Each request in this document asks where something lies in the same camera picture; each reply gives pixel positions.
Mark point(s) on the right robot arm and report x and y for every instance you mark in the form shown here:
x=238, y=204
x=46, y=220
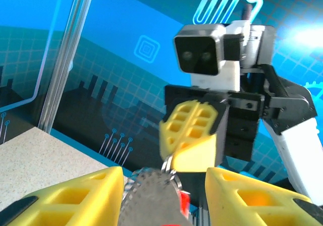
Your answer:
x=297, y=145

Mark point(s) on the black keyring holder with rings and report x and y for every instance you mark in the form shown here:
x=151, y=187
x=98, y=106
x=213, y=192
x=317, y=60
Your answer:
x=151, y=200

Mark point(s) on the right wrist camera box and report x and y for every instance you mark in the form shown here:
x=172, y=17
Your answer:
x=199, y=54

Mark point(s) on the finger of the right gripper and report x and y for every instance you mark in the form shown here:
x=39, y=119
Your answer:
x=174, y=127
x=199, y=155

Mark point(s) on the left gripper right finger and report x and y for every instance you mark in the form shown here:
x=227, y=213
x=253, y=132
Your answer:
x=227, y=198

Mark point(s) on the aluminium frame post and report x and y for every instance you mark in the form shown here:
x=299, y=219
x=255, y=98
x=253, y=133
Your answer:
x=63, y=67

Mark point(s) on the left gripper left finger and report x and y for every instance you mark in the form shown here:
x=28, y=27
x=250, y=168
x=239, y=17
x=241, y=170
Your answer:
x=63, y=203

